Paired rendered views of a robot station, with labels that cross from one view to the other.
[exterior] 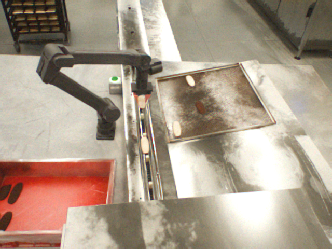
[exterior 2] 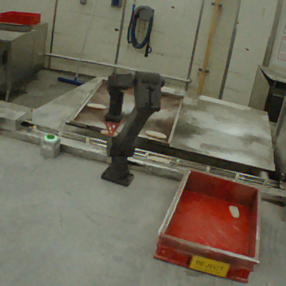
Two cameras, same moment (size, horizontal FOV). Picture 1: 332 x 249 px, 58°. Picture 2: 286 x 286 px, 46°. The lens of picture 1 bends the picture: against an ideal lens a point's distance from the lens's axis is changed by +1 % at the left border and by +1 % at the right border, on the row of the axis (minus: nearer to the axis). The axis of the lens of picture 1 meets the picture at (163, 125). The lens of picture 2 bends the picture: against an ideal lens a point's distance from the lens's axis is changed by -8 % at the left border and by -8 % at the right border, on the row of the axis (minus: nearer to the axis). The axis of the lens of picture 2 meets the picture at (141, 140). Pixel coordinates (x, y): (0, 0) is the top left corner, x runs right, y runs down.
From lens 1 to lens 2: 1.58 m
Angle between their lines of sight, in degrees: 60
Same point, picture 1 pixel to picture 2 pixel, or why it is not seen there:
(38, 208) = (210, 237)
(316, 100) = not seen: hidden behind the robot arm
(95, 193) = (202, 202)
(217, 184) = (223, 140)
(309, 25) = (10, 69)
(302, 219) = not seen: outside the picture
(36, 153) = (127, 229)
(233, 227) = not seen: outside the picture
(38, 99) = (16, 206)
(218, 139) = (182, 123)
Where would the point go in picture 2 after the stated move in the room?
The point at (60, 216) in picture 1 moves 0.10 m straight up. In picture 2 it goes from (223, 226) to (230, 204)
